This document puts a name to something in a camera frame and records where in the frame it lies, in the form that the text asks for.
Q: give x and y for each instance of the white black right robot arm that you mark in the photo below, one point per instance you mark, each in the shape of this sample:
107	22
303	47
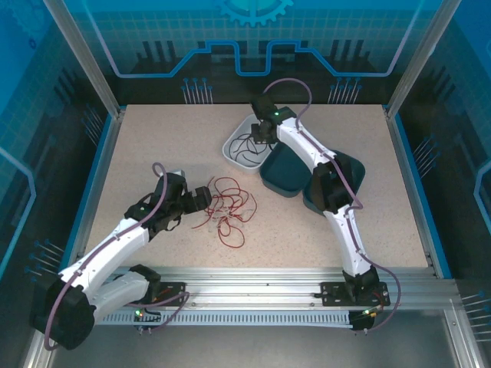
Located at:
349	241

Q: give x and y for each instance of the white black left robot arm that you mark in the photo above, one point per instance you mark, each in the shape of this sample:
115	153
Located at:
107	249

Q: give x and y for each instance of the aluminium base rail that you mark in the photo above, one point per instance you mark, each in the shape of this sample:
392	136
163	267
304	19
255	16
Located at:
249	285

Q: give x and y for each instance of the aluminium floor frame rail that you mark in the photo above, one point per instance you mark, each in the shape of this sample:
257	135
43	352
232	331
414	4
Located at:
36	358
465	345

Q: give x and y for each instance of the black connector block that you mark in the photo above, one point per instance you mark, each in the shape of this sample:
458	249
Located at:
362	324
147	317

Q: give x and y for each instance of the dark teal plastic tray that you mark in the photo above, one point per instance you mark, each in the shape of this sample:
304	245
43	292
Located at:
284	172
353	168

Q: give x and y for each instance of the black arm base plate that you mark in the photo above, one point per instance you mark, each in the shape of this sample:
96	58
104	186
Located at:
329	295
174	287

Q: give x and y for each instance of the aluminium frame post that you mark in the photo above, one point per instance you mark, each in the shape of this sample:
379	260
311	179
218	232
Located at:
86	57
420	57

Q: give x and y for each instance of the white plastic tray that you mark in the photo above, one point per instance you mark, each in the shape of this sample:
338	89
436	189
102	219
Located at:
236	161

